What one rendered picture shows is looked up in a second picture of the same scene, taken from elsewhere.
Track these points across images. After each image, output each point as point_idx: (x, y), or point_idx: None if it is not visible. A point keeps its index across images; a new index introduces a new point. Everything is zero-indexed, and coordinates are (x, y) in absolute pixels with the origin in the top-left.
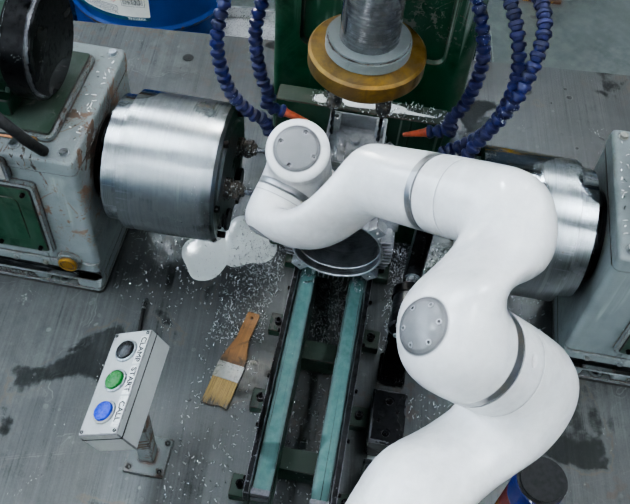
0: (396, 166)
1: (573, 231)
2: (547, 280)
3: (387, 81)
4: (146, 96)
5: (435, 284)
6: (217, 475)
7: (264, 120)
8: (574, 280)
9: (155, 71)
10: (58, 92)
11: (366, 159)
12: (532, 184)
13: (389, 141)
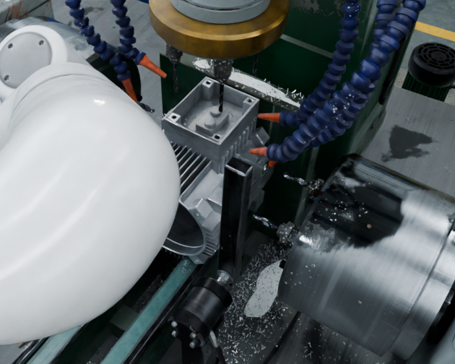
0: (32, 82)
1: (416, 282)
2: (373, 332)
3: (216, 31)
4: (36, 19)
5: None
6: None
7: (115, 61)
8: (408, 344)
9: (139, 37)
10: None
11: (35, 74)
12: (106, 136)
13: (263, 126)
